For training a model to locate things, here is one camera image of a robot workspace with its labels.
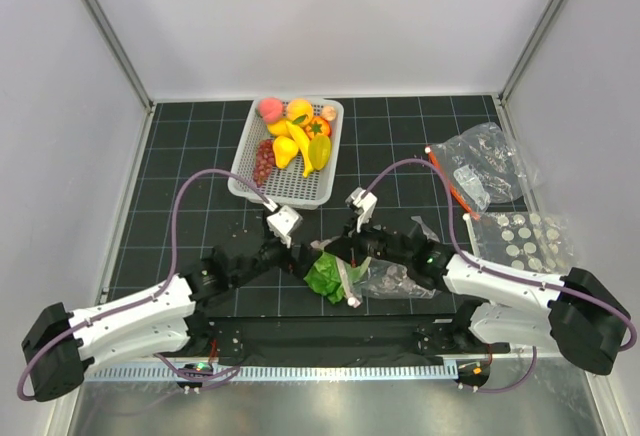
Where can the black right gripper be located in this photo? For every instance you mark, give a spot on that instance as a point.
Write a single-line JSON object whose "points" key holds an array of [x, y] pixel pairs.
{"points": [[349, 245]]}

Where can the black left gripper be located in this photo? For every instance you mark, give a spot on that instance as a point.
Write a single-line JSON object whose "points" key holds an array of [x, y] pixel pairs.
{"points": [[305, 256]]}

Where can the green lettuce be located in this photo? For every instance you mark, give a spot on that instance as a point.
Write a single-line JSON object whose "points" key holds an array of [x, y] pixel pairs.
{"points": [[336, 280]]}

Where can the pink dotted zip bag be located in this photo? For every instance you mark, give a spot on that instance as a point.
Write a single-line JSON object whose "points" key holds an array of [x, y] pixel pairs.
{"points": [[385, 280]]}

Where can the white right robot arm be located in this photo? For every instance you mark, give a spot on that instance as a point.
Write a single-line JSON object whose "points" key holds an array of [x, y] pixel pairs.
{"points": [[573, 313]]}

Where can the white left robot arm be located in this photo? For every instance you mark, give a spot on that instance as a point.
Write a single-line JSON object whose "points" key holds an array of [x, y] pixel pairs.
{"points": [[63, 347]]}

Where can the silver dotted clear bag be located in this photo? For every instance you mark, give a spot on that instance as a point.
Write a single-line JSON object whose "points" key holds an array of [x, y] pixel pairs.
{"points": [[523, 240]]}

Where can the orange zipper clear bag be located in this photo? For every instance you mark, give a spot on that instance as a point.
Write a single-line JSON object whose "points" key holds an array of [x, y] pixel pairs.
{"points": [[483, 168]]}

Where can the white perforated plastic basket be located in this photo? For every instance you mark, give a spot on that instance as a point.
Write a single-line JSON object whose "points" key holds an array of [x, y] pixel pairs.
{"points": [[285, 186]]}

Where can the red grape bunch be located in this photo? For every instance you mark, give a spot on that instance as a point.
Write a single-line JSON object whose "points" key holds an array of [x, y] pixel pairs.
{"points": [[264, 162]]}

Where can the yellow banana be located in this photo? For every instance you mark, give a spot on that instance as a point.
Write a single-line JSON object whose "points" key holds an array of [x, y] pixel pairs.
{"points": [[301, 139]]}

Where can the yellow mango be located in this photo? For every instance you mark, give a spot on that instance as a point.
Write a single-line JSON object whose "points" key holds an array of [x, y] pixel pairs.
{"points": [[278, 128]]}

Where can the red orange tomato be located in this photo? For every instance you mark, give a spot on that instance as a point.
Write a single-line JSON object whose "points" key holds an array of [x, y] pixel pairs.
{"points": [[318, 126]]}

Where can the orange yellow peach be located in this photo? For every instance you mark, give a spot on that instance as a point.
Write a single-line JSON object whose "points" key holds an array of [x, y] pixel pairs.
{"points": [[299, 112]]}

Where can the beige garlic bulb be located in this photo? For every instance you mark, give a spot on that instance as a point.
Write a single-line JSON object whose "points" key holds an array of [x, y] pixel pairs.
{"points": [[329, 113]]}

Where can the pink peach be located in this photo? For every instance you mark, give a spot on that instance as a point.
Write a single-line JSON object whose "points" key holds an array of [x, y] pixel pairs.
{"points": [[270, 110]]}

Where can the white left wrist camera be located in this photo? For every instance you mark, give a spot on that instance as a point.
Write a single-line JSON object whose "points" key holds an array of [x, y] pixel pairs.
{"points": [[279, 222]]}

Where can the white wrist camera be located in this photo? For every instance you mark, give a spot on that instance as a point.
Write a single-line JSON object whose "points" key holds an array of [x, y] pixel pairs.
{"points": [[362, 202], [279, 222]]}

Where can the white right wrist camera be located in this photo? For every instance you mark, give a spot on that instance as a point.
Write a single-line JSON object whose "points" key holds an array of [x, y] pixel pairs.
{"points": [[362, 202]]}

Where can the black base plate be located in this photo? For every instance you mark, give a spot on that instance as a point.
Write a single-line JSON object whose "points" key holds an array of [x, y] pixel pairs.
{"points": [[336, 341]]}

